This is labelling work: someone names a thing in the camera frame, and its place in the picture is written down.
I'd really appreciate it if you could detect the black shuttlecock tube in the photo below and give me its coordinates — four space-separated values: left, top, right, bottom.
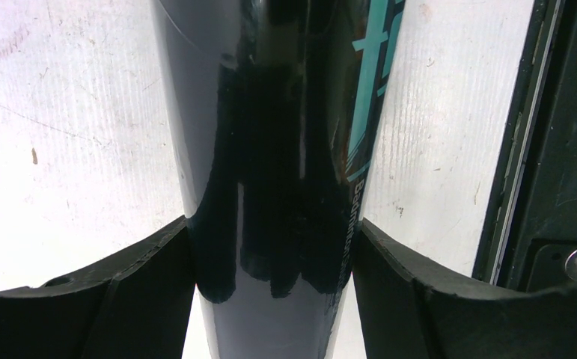
153 1 405 358

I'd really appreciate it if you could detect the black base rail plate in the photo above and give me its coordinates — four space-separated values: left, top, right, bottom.
472 1 577 292

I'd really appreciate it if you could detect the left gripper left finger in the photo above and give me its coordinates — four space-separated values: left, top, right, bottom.
0 218 195 358

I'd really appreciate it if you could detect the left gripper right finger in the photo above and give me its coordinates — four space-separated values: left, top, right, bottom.
352 221 577 358

